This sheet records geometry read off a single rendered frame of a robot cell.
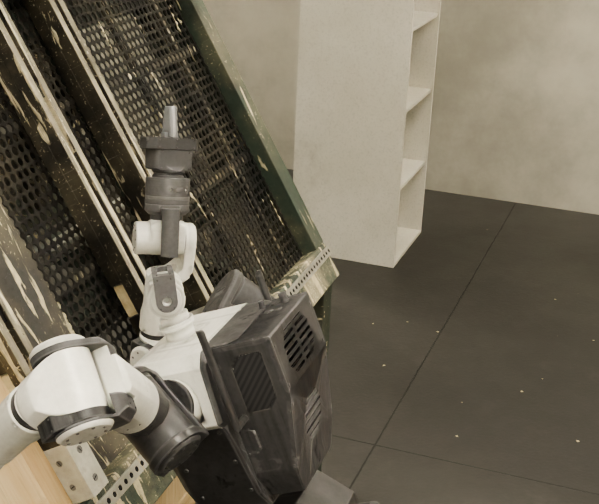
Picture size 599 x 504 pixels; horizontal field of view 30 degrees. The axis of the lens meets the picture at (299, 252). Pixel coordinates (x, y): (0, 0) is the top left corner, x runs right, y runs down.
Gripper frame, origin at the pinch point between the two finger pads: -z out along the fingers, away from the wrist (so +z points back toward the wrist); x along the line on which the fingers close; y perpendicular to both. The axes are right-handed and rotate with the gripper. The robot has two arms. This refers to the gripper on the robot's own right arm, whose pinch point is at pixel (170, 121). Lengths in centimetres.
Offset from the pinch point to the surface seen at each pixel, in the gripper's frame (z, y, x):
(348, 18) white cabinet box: -61, 231, -249
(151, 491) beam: 79, 12, -6
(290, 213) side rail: 24, 87, -102
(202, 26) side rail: -32, 101, -75
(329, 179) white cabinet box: 19, 253, -262
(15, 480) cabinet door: 69, 4, 29
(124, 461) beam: 72, 13, 0
